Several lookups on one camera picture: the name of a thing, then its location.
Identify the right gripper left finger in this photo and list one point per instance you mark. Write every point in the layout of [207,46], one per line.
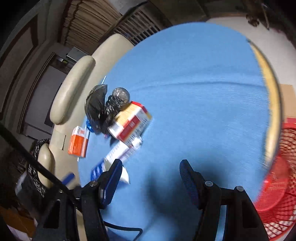
[59,221]

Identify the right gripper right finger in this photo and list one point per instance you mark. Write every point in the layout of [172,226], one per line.
[242,221]

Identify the black plastic trash bag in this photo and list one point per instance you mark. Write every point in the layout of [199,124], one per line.
[101,110]

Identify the red plastic basket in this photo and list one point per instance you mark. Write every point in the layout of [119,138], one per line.
[276,203]

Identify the black white patterned cloth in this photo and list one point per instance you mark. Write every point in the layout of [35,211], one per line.
[34,151]

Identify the orange white small box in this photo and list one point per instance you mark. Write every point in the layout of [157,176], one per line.
[79,142]

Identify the blue white tube box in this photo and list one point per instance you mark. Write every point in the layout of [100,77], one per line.
[119,151]

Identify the cream leather sofa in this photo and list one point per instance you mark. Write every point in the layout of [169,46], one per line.
[67,110]

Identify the red yellow white box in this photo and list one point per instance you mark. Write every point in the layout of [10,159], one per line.
[130,123]

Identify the cardboard box on floor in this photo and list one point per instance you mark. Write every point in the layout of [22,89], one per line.
[288,100]

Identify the round wooden table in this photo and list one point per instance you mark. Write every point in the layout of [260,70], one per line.
[273,134]

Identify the beige striped curtain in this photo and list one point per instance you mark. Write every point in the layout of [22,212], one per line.
[85,22]

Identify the wooden crib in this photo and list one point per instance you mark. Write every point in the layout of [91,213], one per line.
[137,27]

